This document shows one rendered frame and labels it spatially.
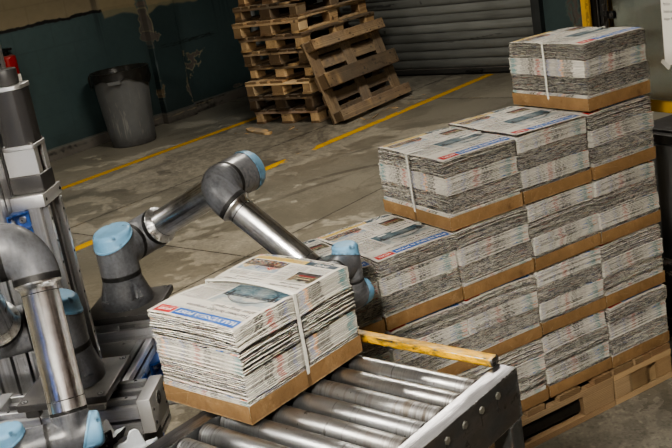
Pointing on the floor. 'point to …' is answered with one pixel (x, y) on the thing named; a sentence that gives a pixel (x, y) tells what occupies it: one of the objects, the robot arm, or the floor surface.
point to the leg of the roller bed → (512, 437)
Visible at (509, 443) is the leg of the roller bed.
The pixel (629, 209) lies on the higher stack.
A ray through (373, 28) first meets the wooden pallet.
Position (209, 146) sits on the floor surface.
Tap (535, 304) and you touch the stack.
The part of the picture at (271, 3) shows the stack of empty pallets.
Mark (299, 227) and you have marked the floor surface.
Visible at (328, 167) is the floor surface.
